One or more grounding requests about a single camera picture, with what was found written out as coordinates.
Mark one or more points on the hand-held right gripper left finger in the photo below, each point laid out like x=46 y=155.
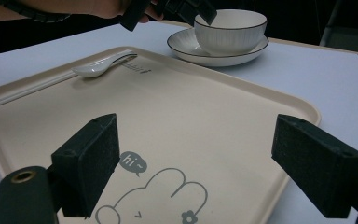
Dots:
x=87 y=161

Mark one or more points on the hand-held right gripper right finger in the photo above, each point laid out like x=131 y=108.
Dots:
x=317 y=168

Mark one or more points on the white bowl with dark rim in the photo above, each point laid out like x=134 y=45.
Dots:
x=230 y=40

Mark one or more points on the white ceramic spoon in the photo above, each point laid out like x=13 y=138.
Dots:
x=90 y=70

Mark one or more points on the beige tray with rabbit print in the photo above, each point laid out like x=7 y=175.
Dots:
x=183 y=109

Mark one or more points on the white plate with dark rim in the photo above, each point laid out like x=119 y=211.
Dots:
x=183 y=43

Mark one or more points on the black folding chair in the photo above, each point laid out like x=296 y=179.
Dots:
x=351 y=34

